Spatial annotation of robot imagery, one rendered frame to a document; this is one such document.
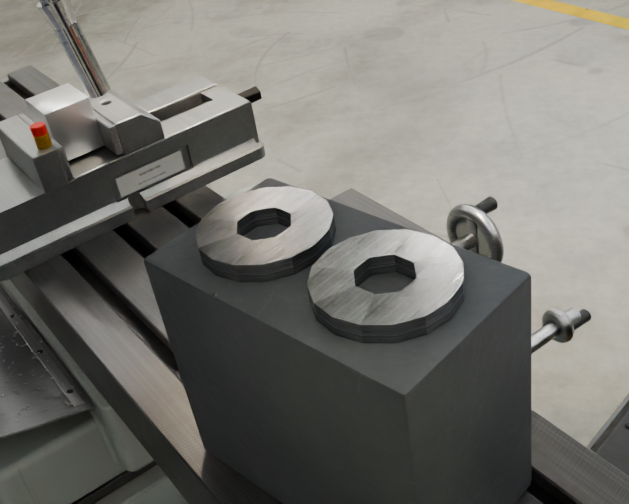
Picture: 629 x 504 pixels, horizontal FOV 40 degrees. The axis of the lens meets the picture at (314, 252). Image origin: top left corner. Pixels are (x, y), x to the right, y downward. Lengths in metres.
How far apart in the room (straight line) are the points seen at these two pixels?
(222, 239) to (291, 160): 2.42
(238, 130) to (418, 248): 0.56
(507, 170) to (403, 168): 0.33
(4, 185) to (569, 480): 0.66
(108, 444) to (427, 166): 2.03
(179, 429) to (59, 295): 0.25
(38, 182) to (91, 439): 0.28
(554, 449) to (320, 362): 0.24
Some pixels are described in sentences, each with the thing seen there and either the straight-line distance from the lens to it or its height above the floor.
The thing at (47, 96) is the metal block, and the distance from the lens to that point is 1.00.
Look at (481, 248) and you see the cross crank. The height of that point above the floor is 0.62.
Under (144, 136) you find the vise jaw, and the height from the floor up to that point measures 1.01.
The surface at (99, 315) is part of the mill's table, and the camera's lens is 0.86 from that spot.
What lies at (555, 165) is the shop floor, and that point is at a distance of 2.78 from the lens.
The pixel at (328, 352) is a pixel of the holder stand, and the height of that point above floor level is 1.11.
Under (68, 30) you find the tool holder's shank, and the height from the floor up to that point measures 1.16.
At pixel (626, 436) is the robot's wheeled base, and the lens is 1.13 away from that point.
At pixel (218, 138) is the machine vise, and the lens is 1.02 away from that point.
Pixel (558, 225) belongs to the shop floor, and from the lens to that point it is 2.51.
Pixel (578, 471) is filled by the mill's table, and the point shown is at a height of 0.93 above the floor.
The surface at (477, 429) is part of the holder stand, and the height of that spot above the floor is 1.04.
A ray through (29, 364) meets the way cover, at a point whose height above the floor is 0.86.
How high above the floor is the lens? 1.42
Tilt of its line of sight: 35 degrees down
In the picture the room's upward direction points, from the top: 10 degrees counter-clockwise
